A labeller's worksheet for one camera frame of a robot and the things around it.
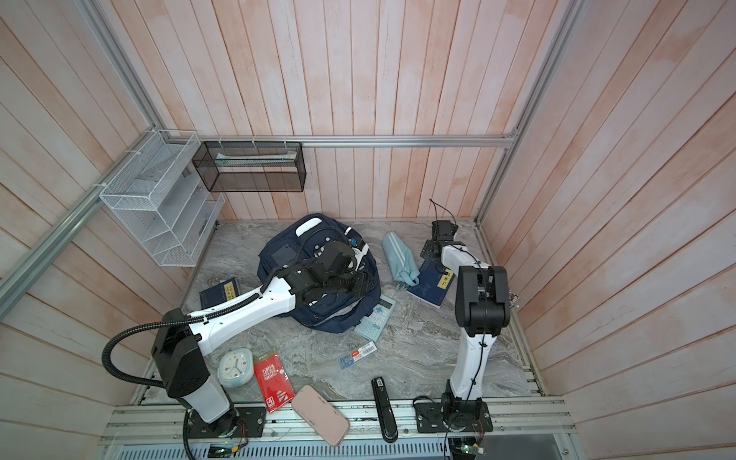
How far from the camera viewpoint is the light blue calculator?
90 cm

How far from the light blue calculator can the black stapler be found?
13 centimetres

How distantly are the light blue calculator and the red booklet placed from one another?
25 centimetres

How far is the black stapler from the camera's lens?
707 mm

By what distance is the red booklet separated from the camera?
30.6 inches
